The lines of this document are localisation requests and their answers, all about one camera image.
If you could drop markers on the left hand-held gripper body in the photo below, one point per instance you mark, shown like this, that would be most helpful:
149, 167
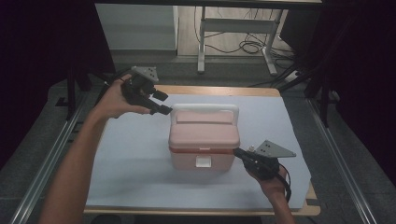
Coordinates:
138, 88

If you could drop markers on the white metal desk frame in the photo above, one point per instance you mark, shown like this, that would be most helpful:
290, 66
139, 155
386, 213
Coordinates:
236, 25

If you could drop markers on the white cabinet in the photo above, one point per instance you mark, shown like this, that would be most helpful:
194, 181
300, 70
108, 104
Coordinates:
137, 26

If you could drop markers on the white power strip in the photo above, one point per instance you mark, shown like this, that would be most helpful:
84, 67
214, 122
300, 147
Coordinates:
292, 76

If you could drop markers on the person's right hand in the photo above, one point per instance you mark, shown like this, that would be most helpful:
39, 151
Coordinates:
275, 186

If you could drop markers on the pink storage box with lid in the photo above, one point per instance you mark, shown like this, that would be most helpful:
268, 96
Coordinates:
204, 133

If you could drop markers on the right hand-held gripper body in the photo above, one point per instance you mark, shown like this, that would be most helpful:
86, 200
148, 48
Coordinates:
264, 161

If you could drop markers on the metal floor rail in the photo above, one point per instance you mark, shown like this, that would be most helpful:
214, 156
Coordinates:
46, 168
342, 168

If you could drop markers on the dark curtain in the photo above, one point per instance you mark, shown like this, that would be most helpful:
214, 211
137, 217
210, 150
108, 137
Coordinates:
37, 62
364, 77

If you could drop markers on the black metal stand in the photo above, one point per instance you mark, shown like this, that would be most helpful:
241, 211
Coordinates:
323, 102
71, 96

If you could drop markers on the person's left hand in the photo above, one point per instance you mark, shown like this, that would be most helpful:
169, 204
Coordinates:
112, 101

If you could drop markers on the pale blue table mat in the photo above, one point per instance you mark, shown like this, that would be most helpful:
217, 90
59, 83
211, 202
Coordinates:
137, 174

